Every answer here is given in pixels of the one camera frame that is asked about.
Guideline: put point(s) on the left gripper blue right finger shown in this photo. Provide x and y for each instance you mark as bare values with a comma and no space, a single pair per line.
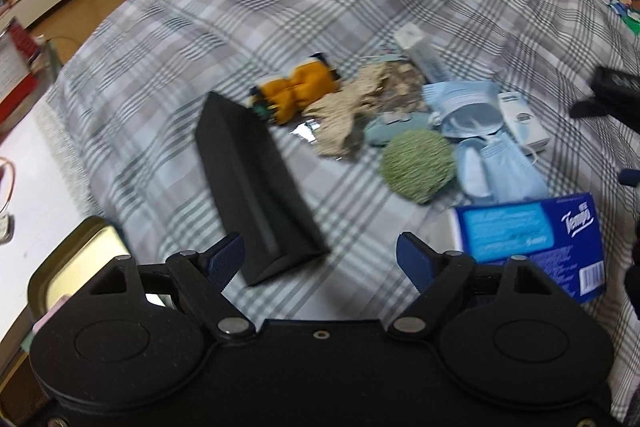
417,260

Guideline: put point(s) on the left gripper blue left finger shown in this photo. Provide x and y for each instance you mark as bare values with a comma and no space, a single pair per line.
222,261

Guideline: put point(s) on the green crochet round scrubber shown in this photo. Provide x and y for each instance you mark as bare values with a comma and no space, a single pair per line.
417,164

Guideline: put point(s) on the light blue face mask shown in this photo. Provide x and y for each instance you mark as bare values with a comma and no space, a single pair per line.
464,109
496,171

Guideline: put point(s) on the beige crochet lace cloth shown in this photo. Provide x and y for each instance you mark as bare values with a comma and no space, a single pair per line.
336,113

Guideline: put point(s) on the sachet pouch with blue sock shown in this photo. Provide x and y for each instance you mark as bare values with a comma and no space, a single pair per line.
400,106

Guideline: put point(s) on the pink drawstring cloth pouch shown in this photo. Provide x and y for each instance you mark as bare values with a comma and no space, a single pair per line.
46,317

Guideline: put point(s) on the gold metal tin tray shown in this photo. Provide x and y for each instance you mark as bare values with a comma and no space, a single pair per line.
82,254

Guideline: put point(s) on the blue Tempo tissue box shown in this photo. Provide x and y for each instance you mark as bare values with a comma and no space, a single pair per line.
561,235

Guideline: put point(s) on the grey plaid bed cover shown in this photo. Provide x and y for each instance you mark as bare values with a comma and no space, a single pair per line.
130,98

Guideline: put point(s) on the red desk calendar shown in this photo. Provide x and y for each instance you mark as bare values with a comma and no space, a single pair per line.
17,81

